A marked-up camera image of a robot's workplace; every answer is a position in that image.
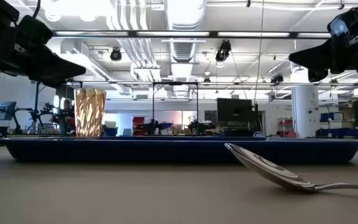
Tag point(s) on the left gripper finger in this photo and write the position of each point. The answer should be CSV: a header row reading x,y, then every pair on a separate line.
x,y
54,70

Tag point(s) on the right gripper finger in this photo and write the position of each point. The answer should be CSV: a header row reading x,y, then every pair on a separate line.
x,y
314,57
317,75

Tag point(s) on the amber faceted plastic cup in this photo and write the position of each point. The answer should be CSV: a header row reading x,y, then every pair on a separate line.
x,y
90,112

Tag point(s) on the silver metal fork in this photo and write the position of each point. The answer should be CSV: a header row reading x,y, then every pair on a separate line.
x,y
259,134

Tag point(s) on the silver metal spoon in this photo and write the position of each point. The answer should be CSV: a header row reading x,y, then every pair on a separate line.
x,y
269,169

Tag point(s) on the blue plastic tray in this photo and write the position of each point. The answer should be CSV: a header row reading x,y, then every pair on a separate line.
x,y
135,151

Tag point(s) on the background black robot arm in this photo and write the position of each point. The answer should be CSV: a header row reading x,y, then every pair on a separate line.
x,y
154,127
199,127

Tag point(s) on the white round column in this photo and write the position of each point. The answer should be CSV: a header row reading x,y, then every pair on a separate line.
x,y
304,112

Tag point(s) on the black ceiling spotlight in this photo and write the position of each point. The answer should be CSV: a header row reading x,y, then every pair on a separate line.
x,y
277,78
223,51
116,54

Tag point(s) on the blue storage bins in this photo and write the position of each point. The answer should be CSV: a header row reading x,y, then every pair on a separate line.
x,y
331,116

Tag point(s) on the person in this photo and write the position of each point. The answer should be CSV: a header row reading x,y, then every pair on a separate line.
x,y
67,116

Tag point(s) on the tilted laptop screen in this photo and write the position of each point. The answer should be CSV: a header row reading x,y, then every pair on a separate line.
x,y
3,110

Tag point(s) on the black computer monitor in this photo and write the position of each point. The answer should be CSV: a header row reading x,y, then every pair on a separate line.
x,y
236,109

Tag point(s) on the red storage bins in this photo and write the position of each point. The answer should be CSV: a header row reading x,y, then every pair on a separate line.
x,y
138,124

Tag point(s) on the long ceiling light bar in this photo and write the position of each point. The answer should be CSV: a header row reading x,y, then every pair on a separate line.
x,y
172,34

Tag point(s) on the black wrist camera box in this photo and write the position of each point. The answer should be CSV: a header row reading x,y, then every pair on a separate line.
x,y
340,26

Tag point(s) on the black metal rig frame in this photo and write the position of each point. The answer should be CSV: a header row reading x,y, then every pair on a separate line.
x,y
175,83
37,102

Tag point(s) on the silver ceiling air duct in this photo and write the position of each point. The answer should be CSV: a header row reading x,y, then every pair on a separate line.
x,y
183,28

